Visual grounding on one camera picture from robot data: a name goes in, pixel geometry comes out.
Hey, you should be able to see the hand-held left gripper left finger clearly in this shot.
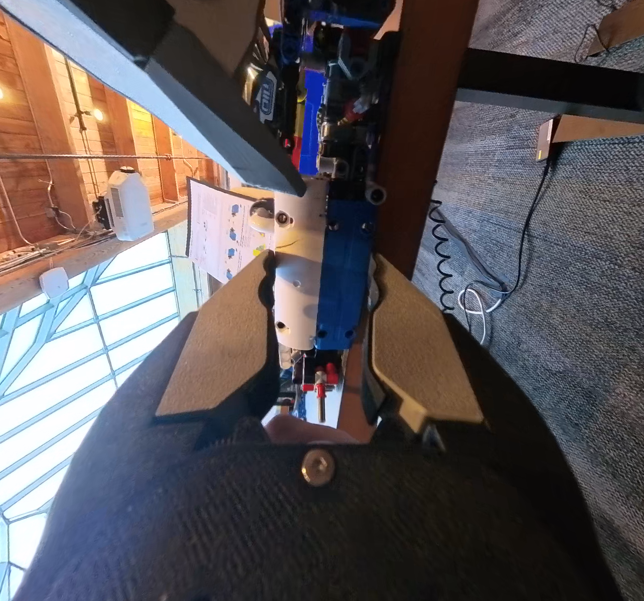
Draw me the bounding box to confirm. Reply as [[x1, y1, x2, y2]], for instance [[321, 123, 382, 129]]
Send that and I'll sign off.
[[154, 249, 281, 422]]

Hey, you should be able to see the white illustrated leaflet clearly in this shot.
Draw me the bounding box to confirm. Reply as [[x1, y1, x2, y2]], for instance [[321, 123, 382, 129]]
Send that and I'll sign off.
[[186, 176, 277, 286]]

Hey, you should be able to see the thin black cable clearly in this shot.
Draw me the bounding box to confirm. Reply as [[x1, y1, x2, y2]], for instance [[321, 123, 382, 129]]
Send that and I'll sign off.
[[495, 159, 551, 301]]

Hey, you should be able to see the large grid window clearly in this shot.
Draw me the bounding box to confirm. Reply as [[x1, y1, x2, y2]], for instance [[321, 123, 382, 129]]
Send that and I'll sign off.
[[0, 231, 202, 601]]

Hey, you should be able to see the beige cardboard board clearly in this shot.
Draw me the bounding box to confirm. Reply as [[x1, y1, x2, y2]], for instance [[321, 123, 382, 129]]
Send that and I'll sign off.
[[229, 186, 275, 204]]

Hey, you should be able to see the brown cardboard box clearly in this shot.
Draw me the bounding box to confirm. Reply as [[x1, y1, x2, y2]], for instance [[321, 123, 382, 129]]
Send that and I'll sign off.
[[536, 113, 644, 163]]

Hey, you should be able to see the white wall device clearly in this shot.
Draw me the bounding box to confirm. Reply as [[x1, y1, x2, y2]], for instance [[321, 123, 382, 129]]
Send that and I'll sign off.
[[105, 169, 155, 241]]

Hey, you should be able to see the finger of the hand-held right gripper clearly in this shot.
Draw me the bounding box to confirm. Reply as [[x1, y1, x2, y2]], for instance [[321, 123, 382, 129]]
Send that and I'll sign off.
[[0, 0, 309, 198]]

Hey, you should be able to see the toy brick car model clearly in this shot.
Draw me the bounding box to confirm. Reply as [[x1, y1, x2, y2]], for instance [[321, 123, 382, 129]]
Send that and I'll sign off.
[[236, 0, 401, 423]]

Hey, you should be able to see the black coiled cable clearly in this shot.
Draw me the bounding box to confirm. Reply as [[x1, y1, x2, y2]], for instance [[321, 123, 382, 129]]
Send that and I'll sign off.
[[428, 199, 457, 311]]

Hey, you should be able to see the small white wall sensor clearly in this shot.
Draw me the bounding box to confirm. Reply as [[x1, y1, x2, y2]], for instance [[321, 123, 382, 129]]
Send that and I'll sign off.
[[40, 267, 70, 300]]

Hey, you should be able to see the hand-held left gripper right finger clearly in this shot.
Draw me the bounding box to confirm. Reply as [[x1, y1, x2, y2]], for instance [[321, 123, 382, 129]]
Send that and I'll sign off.
[[362, 254, 485, 434]]

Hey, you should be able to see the cardboard piece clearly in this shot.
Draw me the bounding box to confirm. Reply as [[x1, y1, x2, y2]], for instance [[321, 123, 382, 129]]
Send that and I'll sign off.
[[586, 0, 644, 57]]

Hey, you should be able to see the white cable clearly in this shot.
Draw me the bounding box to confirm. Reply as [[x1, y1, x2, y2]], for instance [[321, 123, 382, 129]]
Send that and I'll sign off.
[[457, 283, 493, 346]]

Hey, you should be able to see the black desk leg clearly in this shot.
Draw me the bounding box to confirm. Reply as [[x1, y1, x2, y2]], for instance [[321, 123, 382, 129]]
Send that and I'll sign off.
[[455, 48, 644, 125]]

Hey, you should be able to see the thin metal rod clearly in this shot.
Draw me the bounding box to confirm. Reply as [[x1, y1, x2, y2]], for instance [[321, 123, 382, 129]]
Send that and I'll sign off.
[[0, 153, 214, 164]]

